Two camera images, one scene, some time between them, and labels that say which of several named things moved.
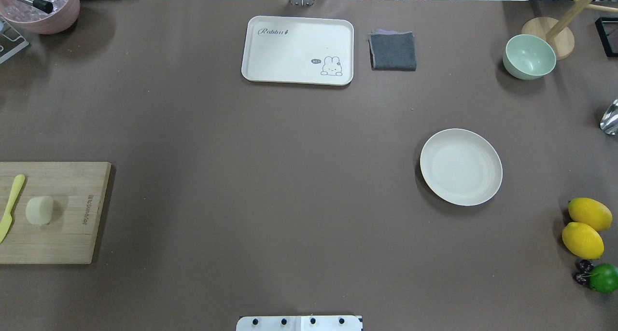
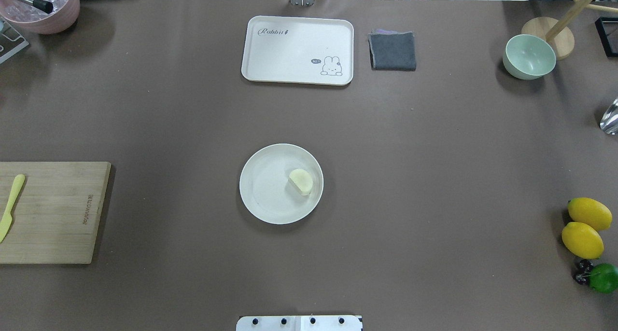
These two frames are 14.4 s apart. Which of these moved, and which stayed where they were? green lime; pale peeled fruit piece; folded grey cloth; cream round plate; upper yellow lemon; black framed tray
Moved: pale peeled fruit piece; cream round plate
Stayed: green lime; folded grey cloth; upper yellow lemon; black framed tray
